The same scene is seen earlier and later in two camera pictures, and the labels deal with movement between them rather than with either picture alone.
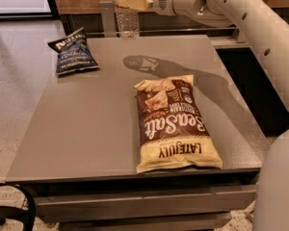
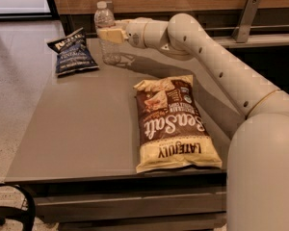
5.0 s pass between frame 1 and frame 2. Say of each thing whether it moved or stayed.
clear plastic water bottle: moved
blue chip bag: stayed
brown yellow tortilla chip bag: stayed
